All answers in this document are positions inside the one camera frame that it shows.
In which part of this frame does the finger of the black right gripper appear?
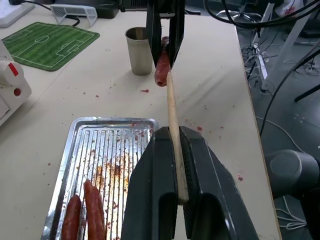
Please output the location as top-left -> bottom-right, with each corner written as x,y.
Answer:
145,0 -> 164,68
168,0 -> 186,69

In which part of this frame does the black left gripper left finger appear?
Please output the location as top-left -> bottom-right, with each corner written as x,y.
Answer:
120,126 -> 180,240

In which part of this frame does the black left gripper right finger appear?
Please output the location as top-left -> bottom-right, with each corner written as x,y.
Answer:
178,126 -> 260,240

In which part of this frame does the red sausage with torn end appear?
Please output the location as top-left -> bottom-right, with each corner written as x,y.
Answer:
154,36 -> 172,88

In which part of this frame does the wooden skewer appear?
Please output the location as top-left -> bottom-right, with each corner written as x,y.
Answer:
166,71 -> 190,206

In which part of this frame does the stainless steel cup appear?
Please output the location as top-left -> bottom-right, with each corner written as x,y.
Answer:
124,26 -> 154,76

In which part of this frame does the silver ribbed metal tray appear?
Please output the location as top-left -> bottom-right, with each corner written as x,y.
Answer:
40,116 -> 160,240

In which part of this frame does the long red sausage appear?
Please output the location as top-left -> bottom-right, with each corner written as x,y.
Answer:
83,179 -> 107,240

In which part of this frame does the short red sausage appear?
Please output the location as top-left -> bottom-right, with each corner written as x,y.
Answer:
61,194 -> 83,240

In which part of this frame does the black box device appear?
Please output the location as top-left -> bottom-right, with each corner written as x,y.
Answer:
96,0 -> 121,19

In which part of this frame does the dark rounded chair part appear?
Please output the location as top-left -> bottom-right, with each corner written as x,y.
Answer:
264,149 -> 320,240

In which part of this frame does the white mesh toy goal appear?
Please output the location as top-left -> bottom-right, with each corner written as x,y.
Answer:
49,3 -> 98,28

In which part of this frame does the white floor power strip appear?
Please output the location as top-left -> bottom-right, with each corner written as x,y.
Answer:
251,43 -> 269,79

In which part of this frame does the green soccer field mat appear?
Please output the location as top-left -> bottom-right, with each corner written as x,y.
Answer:
1,21 -> 101,72

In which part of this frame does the white metal desk leg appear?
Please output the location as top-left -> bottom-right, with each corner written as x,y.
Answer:
261,7 -> 319,91

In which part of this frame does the white appliance with red knob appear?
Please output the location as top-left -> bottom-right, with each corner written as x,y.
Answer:
0,39 -> 33,126

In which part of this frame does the thick black cable bundle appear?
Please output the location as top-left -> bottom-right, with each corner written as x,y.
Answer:
203,0 -> 320,30

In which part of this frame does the black cable behind goal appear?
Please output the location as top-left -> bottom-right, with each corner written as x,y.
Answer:
65,14 -> 81,27

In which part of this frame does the thin white floor cable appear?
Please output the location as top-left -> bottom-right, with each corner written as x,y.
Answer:
274,194 -> 308,231

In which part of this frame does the long curved black cable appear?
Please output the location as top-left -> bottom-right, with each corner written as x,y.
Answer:
259,46 -> 320,137

